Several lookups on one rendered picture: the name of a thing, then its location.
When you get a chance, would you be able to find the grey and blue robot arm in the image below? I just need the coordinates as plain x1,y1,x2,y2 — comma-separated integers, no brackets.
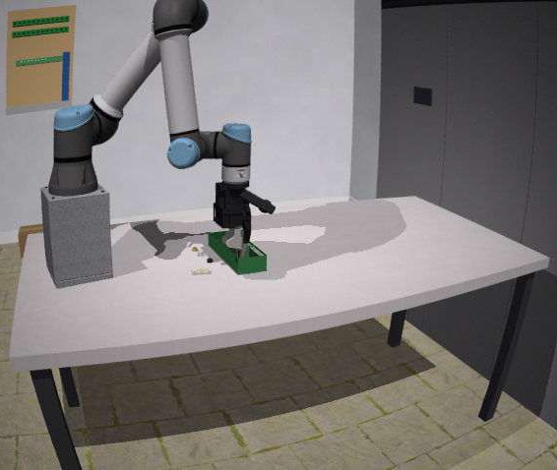
48,0,252,196

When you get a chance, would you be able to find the white domino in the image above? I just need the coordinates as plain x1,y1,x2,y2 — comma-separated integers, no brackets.
192,268,211,275

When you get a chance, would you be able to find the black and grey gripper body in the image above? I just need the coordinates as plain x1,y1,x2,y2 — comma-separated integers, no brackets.
214,181,251,229

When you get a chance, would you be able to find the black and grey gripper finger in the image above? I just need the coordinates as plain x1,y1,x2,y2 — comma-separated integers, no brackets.
226,213,251,259
221,228,240,259

